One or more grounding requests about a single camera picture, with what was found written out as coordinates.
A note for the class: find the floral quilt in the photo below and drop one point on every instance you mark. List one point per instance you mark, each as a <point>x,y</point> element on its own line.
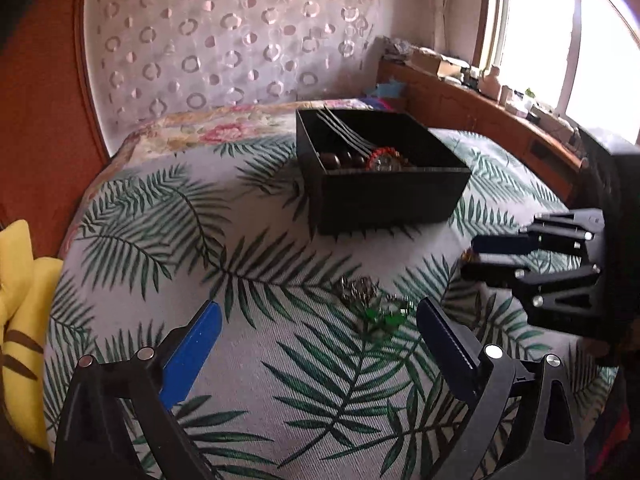
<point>178,132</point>

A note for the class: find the cardboard box on cabinet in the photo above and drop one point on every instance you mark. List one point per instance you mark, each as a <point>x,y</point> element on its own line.
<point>434,63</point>

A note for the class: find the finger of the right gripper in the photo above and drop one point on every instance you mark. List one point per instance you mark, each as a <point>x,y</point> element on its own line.
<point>577,233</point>
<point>567,301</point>

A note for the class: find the palm leaf print blanket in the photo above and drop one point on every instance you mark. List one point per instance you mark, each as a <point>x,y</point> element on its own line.
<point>293,388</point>

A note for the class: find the black jewelry box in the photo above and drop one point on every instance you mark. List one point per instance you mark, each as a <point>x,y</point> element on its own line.
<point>411,178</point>

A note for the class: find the blue tissue pack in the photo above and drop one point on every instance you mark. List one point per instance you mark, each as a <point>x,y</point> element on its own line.
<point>392,89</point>

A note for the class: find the pink ceramic jar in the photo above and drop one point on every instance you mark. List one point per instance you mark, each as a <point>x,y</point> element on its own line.
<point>490,85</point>

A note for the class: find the wooden window cabinet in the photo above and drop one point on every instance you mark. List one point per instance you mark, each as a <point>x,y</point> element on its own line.
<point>438,104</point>

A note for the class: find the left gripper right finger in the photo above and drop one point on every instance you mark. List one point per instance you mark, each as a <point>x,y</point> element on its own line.
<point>545,440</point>

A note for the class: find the pink circle pattern curtain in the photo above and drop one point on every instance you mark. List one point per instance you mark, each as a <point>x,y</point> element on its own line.
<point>149,58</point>

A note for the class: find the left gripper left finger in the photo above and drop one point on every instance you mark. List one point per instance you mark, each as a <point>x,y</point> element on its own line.
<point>93,440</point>

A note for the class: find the window with brown frame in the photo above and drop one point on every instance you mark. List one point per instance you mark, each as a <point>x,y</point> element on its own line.
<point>578,58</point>

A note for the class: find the green stone silver jewelry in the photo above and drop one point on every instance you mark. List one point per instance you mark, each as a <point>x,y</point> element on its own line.
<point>378,313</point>

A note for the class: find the yellow plush toy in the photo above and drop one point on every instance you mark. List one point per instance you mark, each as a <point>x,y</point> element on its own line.
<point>27,289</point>

